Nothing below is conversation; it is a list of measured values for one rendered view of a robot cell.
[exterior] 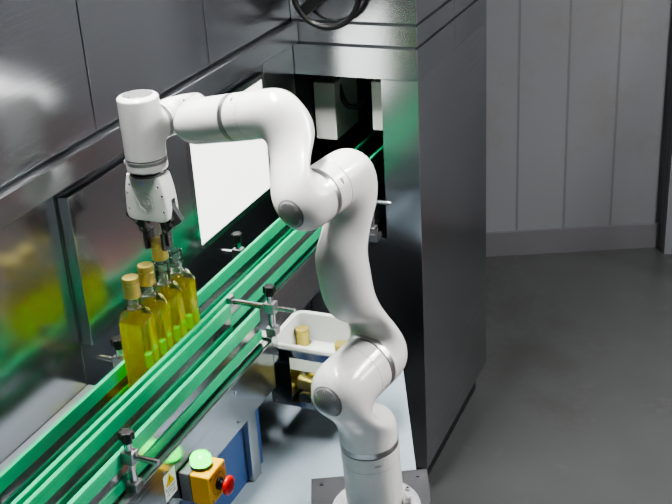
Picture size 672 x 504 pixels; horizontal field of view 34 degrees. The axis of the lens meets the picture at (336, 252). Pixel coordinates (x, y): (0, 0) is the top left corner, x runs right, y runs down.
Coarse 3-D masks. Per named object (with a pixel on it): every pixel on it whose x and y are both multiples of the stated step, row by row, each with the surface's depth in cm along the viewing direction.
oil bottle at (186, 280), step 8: (184, 272) 242; (176, 280) 240; (184, 280) 240; (192, 280) 243; (184, 288) 240; (192, 288) 244; (184, 296) 241; (192, 296) 244; (184, 304) 242; (192, 304) 244; (192, 312) 245; (192, 320) 245
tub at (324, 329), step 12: (300, 312) 275; (312, 312) 274; (288, 324) 270; (300, 324) 276; (312, 324) 275; (324, 324) 274; (336, 324) 272; (288, 336) 271; (312, 336) 276; (324, 336) 275; (336, 336) 273; (348, 336) 272; (288, 348) 260; (300, 348) 259; (312, 348) 258; (324, 348) 272
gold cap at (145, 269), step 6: (138, 264) 230; (144, 264) 230; (150, 264) 229; (138, 270) 229; (144, 270) 228; (150, 270) 229; (144, 276) 229; (150, 276) 229; (144, 282) 230; (150, 282) 230
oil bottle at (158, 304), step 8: (152, 296) 231; (160, 296) 233; (144, 304) 231; (152, 304) 230; (160, 304) 232; (160, 312) 232; (168, 312) 235; (160, 320) 233; (168, 320) 236; (160, 328) 233; (168, 328) 236; (160, 336) 233; (168, 336) 237; (160, 344) 234; (168, 344) 237; (160, 352) 235
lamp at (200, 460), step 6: (198, 450) 222; (204, 450) 222; (192, 456) 221; (198, 456) 220; (204, 456) 220; (210, 456) 221; (192, 462) 220; (198, 462) 220; (204, 462) 220; (210, 462) 221; (192, 468) 221; (198, 468) 220; (204, 468) 220
